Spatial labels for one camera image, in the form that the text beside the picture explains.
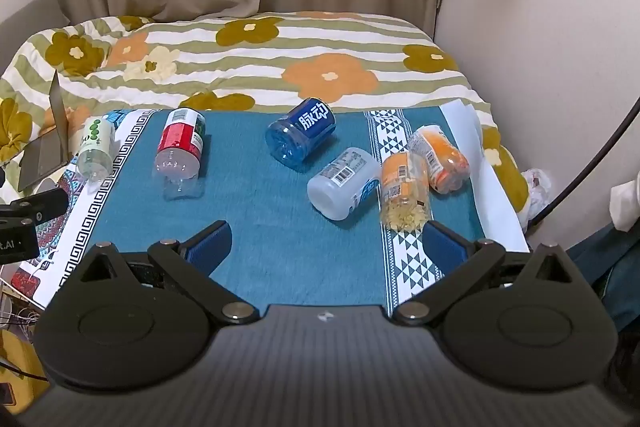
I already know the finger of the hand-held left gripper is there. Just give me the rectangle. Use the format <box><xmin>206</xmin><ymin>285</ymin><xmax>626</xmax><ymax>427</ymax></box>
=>
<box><xmin>0</xmin><ymin>188</ymin><xmax>69</xmax><ymax>224</ymax></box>

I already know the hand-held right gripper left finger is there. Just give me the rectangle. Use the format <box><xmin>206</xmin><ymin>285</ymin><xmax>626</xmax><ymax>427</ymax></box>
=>
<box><xmin>79</xmin><ymin>220</ymin><xmax>260</xmax><ymax>326</ymax></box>

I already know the white plastic bag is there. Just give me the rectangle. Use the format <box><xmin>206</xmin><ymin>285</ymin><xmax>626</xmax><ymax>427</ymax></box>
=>
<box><xmin>520</xmin><ymin>167</ymin><xmax>556</xmax><ymax>228</ymax></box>

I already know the blue plastic cup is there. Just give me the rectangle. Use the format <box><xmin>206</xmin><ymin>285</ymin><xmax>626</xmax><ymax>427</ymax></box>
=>
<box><xmin>264</xmin><ymin>97</ymin><xmax>337</xmax><ymax>172</ymax></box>

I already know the yellow box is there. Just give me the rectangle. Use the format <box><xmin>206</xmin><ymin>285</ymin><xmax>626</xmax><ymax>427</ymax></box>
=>
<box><xmin>0</xmin><ymin>329</ymin><xmax>51</xmax><ymax>415</ymax></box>

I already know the clear cup with red label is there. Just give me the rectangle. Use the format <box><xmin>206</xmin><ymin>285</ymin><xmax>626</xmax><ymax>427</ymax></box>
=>
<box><xmin>151</xmin><ymin>108</ymin><xmax>207</xmax><ymax>200</ymax></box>

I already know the dark teal cloth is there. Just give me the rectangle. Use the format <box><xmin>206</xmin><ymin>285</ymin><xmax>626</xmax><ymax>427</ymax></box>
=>
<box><xmin>567</xmin><ymin>219</ymin><xmax>640</xmax><ymax>333</ymax></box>

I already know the mandala print cloth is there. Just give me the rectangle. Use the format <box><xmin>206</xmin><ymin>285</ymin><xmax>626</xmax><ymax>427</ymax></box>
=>
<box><xmin>10</xmin><ymin>167</ymin><xmax>88</xmax><ymax>298</ymax></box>

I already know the grey sofa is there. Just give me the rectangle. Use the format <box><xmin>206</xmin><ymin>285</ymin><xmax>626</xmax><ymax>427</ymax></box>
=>
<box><xmin>0</xmin><ymin>0</ymin><xmax>71</xmax><ymax>42</ymax></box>

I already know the clear cup with green label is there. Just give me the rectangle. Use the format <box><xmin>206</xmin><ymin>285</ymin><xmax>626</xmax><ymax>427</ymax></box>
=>
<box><xmin>76</xmin><ymin>116</ymin><xmax>117</xmax><ymax>182</ymax></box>

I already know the clear cup with yellow-orange label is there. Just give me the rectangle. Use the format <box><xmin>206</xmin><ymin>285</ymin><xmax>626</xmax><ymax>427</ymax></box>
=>
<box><xmin>380</xmin><ymin>151</ymin><xmax>432</xmax><ymax>231</ymax></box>

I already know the black curved cable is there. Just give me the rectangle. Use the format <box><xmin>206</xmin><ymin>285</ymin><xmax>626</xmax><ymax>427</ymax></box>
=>
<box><xmin>525</xmin><ymin>96</ymin><xmax>640</xmax><ymax>228</ymax></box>

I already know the floral striped blanket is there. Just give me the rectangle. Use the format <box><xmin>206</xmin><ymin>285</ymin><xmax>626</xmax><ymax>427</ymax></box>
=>
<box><xmin>0</xmin><ymin>11</ymin><xmax>531</xmax><ymax>228</ymax></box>

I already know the clear cup with orange label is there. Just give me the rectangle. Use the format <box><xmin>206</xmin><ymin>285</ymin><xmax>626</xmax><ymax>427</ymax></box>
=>
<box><xmin>407</xmin><ymin>124</ymin><xmax>471</xmax><ymax>195</ymax></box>

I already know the teal patterned cloth mat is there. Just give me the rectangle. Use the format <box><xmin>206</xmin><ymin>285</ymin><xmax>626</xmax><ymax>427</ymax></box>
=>
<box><xmin>20</xmin><ymin>107</ymin><xmax>531</xmax><ymax>315</ymax></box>

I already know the white tissue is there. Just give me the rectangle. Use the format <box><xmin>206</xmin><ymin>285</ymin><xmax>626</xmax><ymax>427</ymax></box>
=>
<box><xmin>610</xmin><ymin>172</ymin><xmax>640</xmax><ymax>233</ymax></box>

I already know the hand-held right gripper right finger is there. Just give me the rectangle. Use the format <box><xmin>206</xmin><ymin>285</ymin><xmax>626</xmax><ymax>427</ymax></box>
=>
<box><xmin>392</xmin><ymin>221</ymin><xmax>574</xmax><ymax>326</ymax></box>

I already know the clear cup with white label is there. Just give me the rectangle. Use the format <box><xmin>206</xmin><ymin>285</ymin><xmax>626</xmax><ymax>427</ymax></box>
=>
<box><xmin>306</xmin><ymin>147</ymin><xmax>383</xmax><ymax>222</ymax></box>

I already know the grey laptop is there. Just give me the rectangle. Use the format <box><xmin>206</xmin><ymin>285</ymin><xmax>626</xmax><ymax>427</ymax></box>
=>
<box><xmin>17</xmin><ymin>69</ymin><xmax>71</xmax><ymax>192</ymax></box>

